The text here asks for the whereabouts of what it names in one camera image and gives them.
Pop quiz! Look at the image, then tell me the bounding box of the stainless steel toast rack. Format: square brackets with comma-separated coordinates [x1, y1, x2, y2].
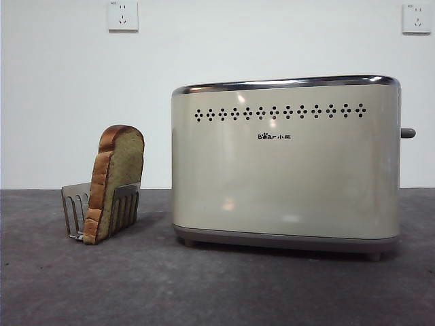
[61, 182, 141, 242]

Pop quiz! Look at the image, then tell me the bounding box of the cream two-slot toaster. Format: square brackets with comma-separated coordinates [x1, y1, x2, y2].
[171, 74, 402, 261]

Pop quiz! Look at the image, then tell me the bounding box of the white wall socket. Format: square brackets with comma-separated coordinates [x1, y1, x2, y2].
[108, 1, 139, 33]
[402, 3, 432, 35]

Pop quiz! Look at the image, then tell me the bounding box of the brown-crusted bread slice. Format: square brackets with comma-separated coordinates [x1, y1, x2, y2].
[83, 124, 145, 245]

